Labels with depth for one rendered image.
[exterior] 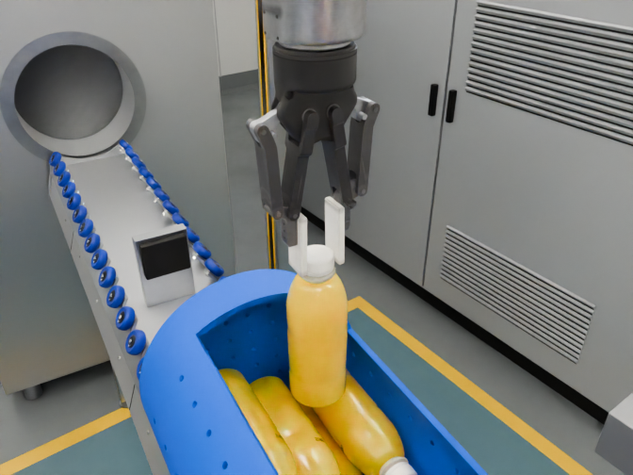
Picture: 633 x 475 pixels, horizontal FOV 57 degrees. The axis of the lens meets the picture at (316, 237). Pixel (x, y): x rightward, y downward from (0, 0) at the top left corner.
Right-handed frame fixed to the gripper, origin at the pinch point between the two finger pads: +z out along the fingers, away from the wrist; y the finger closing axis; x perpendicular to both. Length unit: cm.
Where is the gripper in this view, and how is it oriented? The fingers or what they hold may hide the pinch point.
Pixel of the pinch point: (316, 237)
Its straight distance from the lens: 61.5
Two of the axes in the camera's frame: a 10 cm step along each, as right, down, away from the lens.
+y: -8.7, 2.6, -4.2
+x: 4.9, 4.5, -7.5
